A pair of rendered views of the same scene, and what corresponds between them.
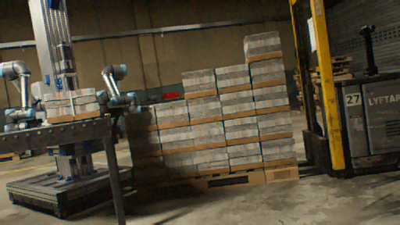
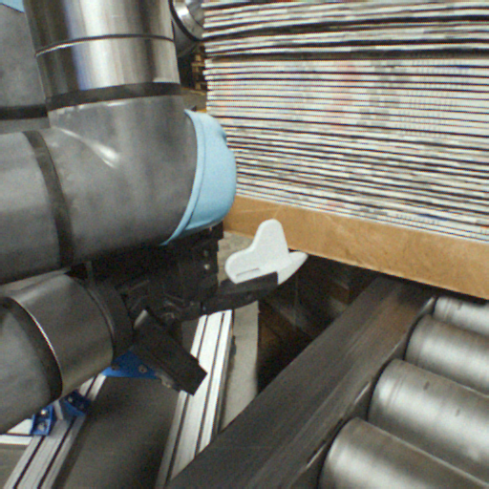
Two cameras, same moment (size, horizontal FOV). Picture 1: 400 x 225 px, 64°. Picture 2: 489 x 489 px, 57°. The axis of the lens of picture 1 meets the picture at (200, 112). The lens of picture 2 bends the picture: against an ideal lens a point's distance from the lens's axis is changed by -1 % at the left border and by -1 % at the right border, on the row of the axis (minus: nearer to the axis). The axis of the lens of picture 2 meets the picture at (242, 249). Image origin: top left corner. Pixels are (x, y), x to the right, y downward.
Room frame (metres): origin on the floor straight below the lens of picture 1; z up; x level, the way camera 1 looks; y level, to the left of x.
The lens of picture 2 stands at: (2.29, 1.46, 1.00)
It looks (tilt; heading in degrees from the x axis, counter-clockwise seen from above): 27 degrees down; 322
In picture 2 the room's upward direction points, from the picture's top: straight up
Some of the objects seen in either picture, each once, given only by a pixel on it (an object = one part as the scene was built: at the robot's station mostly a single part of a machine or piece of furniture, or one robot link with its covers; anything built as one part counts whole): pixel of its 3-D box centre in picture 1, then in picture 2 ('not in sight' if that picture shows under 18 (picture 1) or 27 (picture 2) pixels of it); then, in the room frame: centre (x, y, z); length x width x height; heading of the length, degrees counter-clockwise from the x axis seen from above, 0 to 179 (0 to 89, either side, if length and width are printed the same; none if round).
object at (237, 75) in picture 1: (233, 80); not in sight; (2.97, -0.34, 0.95); 0.38 x 0.29 x 0.23; 175
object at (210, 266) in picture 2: (34, 124); (149, 275); (2.58, 1.33, 0.82); 0.12 x 0.08 x 0.09; 104
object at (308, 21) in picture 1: (310, 30); not in sight; (2.91, -1.08, 1.27); 0.57 x 0.01 x 0.65; 175
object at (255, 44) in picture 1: (269, 107); not in sight; (2.95, -0.63, 0.65); 0.39 x 0.30 x 1.29; 175
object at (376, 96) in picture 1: (362, 120); not in sight; (2.88, -1.43, 0.40); 0.69 x 0.55 x 0.80; 175
